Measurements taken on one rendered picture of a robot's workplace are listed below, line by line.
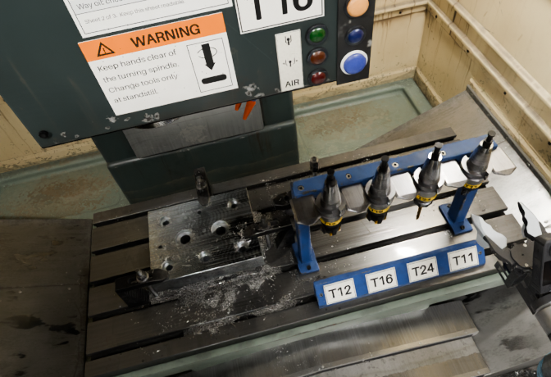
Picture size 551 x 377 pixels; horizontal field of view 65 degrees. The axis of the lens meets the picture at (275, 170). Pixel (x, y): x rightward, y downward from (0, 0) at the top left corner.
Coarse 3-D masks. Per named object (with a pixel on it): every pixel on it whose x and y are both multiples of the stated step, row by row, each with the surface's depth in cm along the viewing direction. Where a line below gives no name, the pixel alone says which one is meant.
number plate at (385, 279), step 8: (376, 272) 108; (384, 272) 108; (392, 272) 109; (368, 280) 108; (376, 280) 109; (384, 280) 109; (392, 280) 109; (368, 288) 109; (376, 288) 109; (384, 288) 109
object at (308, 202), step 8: (296, 200) 93; (304, 200) 93; (312, 200) 92; (296, 208) 92; (304, 208) 91; (312, 208) 91; (296, 216) 90; (304, 216) 90; (312, 216) 90; (320, 216) 90; (304, 224) 89; (312, 224) 89
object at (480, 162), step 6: (480, 144) 88; (492, 144) 87; (474, 150) 90; (480, 150) 88; (486, 150) 87; (474, 156) 90; (480, 156) 89; (486, 156) 88; (468, 162) 92; (474, 162) 91; (480, 162) 90; (486, 162) 90; (468, 168) 93; (474, 168) 91; (480, 168) 91; (486, 168) 91
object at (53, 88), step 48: (0, 0) 40; (48, 0) 41; (336, 0) 48; (0, 48) 44; (48, 48) 45; (240, 48) 50; (336, 48) 53; (48, 96) 49; (96, 96) 51; (240, 96) 56; (48, 144) 54
